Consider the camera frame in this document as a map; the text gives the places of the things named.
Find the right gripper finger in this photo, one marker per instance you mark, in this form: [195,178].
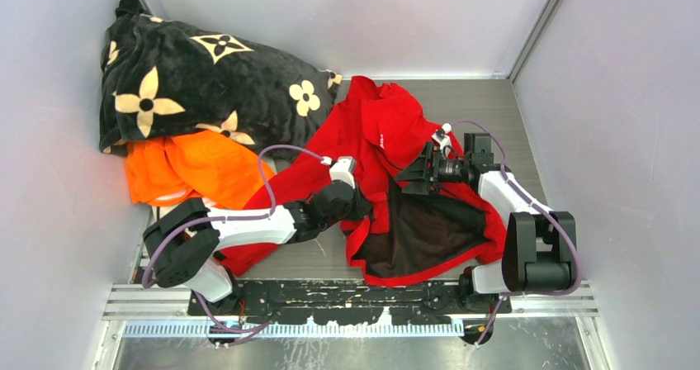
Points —
[420,187]
[417,171]

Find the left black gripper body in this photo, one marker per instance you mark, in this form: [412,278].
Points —
[353,210]

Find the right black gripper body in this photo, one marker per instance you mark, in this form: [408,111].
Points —
[441,170]

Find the red zip jacket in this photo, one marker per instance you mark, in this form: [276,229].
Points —
[407,238]

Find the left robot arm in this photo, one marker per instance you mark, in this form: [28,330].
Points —
[183,243]

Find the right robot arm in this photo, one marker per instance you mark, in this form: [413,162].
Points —
[539,248]

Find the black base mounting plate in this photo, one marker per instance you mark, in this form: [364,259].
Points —
[353,302]

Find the orange garment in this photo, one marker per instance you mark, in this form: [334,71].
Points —
[168,170]

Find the cream cloth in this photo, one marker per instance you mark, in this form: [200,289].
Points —
[158,212]

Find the black floral plush blanket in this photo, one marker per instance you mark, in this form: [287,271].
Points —
[165,78]

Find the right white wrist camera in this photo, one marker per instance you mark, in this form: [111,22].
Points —
[442,139]

